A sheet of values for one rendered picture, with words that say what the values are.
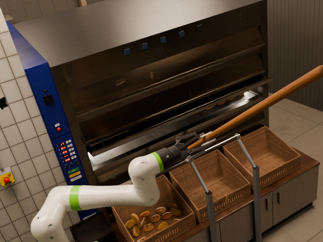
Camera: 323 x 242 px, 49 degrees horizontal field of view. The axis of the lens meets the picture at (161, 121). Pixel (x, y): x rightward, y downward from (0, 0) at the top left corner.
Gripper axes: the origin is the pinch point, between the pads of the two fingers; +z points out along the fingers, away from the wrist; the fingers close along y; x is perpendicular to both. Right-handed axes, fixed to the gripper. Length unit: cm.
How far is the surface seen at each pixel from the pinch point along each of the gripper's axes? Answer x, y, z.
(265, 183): -140, 54, 104
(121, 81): -103, -71, 10
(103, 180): -154, -12, -26
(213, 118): -143, -20, 88
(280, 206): -157, 82, 117
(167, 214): -157, 38, 13
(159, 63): -101, -74, 44
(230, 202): -140, 53, 64
